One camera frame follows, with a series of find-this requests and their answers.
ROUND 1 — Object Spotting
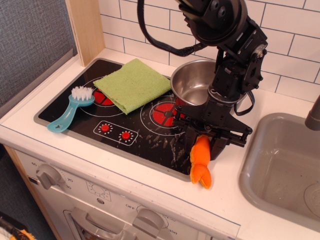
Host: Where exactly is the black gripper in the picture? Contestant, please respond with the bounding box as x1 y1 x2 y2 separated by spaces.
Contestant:
173 91 253 161

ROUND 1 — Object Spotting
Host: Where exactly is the orange plush toy fish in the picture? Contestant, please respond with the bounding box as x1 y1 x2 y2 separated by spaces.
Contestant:
190 135 212 189

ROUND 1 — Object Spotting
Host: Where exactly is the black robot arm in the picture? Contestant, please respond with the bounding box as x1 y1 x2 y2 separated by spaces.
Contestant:
174 0 268 160

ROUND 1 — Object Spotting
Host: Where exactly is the black toy cooktop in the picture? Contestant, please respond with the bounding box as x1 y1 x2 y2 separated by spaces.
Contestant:
33 58 222 183

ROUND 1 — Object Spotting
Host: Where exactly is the right red cooktop knob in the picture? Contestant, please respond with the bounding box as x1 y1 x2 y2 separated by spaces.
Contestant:
121 131 131 141

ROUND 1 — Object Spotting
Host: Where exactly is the red cooktop knob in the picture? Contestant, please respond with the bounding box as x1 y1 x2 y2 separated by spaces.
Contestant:
121 131 131 141
100 124 110 133

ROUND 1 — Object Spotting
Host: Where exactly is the left red cooktop knob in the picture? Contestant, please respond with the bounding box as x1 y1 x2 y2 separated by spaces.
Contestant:
100 124 110 133

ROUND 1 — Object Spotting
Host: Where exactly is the stainless steel bowl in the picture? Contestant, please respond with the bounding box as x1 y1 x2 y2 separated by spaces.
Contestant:
170 59 247 106

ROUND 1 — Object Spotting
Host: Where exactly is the grey plastic sink basin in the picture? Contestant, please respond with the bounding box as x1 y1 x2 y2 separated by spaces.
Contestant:
239 113 320 232

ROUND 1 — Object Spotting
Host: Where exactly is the green folded cloth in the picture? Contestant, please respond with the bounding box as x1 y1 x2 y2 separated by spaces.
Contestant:
93 58 171 115

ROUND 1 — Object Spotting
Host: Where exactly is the right grey oven dial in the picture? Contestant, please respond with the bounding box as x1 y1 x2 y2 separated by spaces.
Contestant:
132 208 165 238

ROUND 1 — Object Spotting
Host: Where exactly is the grey oven dial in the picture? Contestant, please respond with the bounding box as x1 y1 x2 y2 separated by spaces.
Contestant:
132 208 165 238
36 164 62 190

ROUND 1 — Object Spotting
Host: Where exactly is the grey faucet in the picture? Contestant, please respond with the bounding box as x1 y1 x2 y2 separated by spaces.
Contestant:
304 95 320 131

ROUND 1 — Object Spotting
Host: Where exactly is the blue dish brush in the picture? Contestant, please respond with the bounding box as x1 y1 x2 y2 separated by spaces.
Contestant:
47 86 95 133

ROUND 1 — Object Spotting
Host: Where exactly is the left grey oven dial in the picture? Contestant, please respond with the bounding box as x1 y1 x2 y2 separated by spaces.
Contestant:
36 164 62 190

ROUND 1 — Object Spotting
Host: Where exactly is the orange black object on floor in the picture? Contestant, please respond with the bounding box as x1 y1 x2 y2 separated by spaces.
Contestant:
0 218 36 240

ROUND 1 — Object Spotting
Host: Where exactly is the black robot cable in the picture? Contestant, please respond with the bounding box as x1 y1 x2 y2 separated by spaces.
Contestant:
136 0 208 57

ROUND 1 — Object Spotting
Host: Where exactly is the grey oven door handle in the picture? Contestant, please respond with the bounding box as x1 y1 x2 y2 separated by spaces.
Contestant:
68 207 136 240

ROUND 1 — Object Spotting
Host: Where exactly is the wooden side post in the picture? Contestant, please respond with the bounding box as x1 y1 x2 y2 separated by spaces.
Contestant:
65 0 105 67

